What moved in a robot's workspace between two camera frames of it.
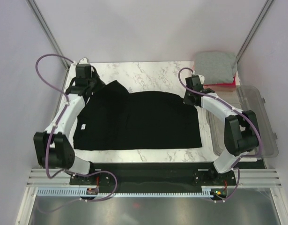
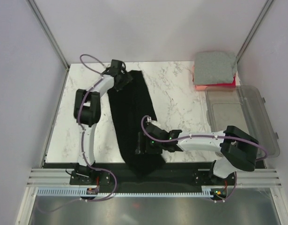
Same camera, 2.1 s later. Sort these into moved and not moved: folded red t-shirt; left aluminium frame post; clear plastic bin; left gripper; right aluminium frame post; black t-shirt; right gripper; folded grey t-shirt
Moved: left gripper; black t-shirt; right gripper
Not moved: folded red t-shirt; right aluminium frame post; clear plastic bin; folded grey t-shirt; left aluminium frame post
